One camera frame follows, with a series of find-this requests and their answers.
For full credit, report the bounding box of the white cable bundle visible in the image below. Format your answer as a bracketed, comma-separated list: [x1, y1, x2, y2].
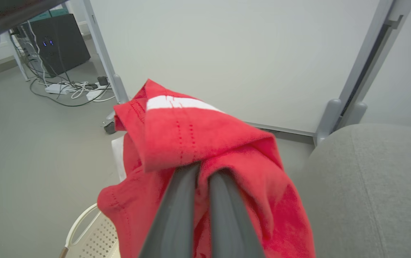
[67, 81, 115, 102]

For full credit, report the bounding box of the cream perforated laundry basket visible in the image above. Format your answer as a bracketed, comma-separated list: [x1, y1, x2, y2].
[59, 203, 121, 258]

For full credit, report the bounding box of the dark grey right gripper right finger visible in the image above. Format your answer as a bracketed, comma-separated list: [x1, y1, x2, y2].
[208, 171, 265, 258]

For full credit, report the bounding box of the grey fabric sofa seat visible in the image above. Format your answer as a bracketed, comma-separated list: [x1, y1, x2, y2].
[292, 123, 411, 258]

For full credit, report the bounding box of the white power strip with cables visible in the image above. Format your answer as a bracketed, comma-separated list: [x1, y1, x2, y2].
[30, 77, 111, 107]

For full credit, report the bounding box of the white desk leg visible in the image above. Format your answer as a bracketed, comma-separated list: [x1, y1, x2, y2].
[9, 32, 30, 82]

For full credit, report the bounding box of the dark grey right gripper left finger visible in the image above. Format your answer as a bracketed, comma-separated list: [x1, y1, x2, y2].
[138, 163, 201, 258]

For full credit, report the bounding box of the white partition panel grey frame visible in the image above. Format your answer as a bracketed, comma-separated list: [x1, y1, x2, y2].
[82, 0, 411, 146]

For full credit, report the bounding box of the red garment with white stripe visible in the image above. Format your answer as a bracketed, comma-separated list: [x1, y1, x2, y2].
[97, 79, 316, 258]

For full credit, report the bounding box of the black computer tower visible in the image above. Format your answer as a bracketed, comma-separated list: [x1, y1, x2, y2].
[23, 13, 91, 77]

